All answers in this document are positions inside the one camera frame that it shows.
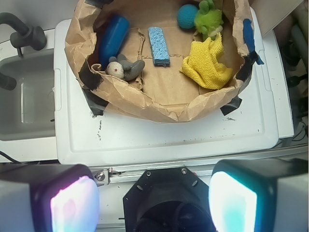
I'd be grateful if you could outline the grey plush donkey toy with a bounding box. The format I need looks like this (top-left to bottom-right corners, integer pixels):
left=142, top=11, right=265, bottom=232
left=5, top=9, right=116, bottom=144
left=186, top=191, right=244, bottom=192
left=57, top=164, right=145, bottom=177
left=105, top=54, right=145, bottom=82

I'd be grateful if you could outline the grey toy sink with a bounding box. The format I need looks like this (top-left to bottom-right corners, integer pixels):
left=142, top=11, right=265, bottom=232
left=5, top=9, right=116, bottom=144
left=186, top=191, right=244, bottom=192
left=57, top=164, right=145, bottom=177
left=0, top=49, right=55, bottom=141

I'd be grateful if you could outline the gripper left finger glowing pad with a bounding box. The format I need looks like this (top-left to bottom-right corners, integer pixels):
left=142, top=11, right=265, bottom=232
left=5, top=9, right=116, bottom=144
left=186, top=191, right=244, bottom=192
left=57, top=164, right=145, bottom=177
left=0, top=164, right=100, bottom=232

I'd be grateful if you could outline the yellow cloth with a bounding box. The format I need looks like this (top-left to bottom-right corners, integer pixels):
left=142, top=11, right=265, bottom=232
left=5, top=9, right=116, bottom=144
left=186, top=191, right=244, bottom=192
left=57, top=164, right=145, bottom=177
left=180, top=32, right=233, bottom=90

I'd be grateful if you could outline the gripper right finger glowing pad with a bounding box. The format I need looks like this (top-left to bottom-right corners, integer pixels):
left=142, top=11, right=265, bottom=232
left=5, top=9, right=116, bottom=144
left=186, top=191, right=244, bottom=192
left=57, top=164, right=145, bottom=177
left=209, top=158, right=309, bottom=232

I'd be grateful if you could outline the white plastic bin lid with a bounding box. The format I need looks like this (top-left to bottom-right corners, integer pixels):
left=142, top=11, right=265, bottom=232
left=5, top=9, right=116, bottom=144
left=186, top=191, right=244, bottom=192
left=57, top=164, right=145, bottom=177
left=54, top=20, right=280, bottom=166

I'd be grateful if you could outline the metal corner bracket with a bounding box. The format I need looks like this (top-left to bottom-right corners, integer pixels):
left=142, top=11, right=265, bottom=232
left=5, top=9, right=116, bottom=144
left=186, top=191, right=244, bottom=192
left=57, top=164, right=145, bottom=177
left=94, top=169, right=110, bottom=187

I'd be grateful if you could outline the aluminium frame rail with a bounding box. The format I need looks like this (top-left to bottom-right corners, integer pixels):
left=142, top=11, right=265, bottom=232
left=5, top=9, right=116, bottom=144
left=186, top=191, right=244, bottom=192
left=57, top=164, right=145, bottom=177
left=91, top=147, right=309, bottom=186

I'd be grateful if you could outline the light blue sponge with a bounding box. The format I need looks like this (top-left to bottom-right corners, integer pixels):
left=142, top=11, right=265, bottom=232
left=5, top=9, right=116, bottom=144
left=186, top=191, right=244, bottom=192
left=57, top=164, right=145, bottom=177
left=148, top=27, right=170, bottom=67

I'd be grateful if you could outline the blue knitted ball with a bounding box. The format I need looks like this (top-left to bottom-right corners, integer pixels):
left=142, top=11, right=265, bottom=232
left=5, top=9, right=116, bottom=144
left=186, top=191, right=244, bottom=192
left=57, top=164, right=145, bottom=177
left=177, top=4, right=198, bottom=29

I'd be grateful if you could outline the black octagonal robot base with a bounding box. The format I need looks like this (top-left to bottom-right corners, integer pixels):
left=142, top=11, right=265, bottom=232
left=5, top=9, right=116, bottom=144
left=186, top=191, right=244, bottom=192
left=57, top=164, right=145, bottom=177
left=123, top=173, right=216, bottom=232

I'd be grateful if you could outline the green plush toy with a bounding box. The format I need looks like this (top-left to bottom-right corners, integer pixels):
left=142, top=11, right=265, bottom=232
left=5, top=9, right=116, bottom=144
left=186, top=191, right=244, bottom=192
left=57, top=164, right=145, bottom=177
left=194, top=0, right=224, bottom=41

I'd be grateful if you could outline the dark grey faucet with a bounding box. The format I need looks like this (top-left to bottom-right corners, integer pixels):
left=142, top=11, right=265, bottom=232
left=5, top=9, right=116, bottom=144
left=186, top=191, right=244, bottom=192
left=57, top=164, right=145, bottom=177
left=0, top=13, right=47, bottom=58

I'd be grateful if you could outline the blue tape strip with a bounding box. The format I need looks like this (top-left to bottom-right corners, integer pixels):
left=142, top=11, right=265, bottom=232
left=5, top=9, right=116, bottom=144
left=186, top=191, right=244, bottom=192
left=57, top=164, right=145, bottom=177
left=243, top=18, right=264, bottom=65

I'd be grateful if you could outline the blue plastic capsule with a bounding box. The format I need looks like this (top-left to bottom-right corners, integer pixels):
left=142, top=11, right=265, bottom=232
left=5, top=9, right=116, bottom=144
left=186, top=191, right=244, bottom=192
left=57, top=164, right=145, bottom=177
left=98, top=14, right=129, bottom=69

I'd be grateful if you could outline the brown paper bag tray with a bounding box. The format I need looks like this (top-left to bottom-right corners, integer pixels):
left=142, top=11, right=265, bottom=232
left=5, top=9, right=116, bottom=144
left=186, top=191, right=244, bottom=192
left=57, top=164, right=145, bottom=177
left=65, top=0, right=254, bottom=123

